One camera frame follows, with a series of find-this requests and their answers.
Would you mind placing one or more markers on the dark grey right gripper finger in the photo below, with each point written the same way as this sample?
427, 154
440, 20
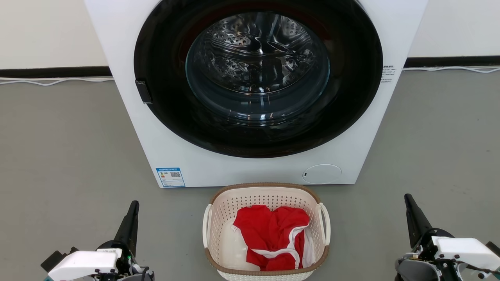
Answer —
417, 224

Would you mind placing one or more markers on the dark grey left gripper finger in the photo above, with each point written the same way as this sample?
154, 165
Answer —
129, 228

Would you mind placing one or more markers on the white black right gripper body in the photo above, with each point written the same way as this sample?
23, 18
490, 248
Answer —
465, 249

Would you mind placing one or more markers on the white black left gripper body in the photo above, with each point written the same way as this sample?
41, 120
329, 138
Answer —
86, 265

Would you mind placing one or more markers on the white perforated laundry basket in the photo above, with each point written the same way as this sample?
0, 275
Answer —
224, 210

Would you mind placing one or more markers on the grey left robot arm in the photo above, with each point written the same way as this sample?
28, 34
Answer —
144, 275

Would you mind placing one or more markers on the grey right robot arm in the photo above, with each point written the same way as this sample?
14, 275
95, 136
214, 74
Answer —
410, 271

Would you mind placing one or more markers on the blue energy label sticker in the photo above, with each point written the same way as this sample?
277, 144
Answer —
170, 177

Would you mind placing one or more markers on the white front-load washing machine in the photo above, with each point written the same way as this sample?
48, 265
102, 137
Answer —
164, 156

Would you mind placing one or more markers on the round white filter cover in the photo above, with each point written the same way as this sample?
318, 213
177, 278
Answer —
322, 174

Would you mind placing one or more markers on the red garment with white trim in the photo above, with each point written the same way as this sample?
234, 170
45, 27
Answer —
265, 230

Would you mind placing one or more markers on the small printed text label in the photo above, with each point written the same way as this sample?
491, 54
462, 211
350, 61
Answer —
388, 74

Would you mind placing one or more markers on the round black washer door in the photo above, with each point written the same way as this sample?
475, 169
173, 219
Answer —
164, 58

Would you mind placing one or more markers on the steel washer drum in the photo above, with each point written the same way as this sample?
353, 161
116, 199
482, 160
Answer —
258, 50

